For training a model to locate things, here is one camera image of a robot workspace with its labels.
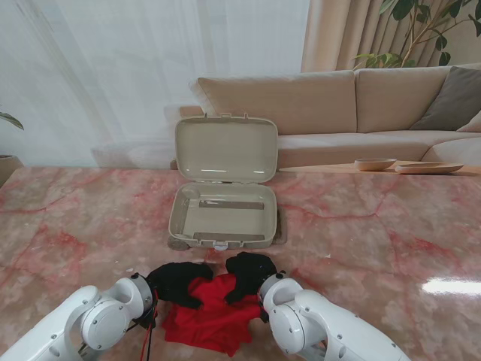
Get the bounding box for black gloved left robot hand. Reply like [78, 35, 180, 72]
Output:
[146, 262, 215, 311]

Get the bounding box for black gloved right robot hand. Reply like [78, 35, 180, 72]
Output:
[223, 251, 282, 306]

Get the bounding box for red shirt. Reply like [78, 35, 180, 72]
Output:
[162, 273, 264, 357]

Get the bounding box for beige translucent suitcase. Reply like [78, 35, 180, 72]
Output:
[167, 112, 289, 252]

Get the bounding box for light wooden coffee table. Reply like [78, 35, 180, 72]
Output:
[278, 160, 481, 176]

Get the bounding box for wooden bowl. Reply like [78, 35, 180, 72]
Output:
[354, 157, 398, 172]

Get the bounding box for beige corner sofa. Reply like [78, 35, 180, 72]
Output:
[92, 62, 481, 172]

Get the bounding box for flat wooden tray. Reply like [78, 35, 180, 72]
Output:
[394, 161, 465, 174]

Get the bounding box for beige plant pot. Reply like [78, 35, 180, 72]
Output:
[0, 153, 24, 188]

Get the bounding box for white sheer curtain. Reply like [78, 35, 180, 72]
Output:
[0, 0, 313, 168]

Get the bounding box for green plant with long leaf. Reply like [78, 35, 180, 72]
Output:
[0, 105, 25, 131]

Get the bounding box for beige pleated curtain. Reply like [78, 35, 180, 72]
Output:
[300, 0, 458, 73]

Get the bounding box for beige sofa cushion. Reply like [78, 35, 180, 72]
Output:
[456, 111, 481, 133]

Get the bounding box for grey sofa cushion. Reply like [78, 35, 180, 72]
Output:
[411, 65, 481, 132]

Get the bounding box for tall green leafy plant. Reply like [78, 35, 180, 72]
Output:
[352, 0, 481, 69]

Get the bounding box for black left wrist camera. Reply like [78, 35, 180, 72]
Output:
[135, 310, 157, 332]

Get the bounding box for red black left arm cable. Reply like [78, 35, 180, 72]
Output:
[127, 285, 157, 361]

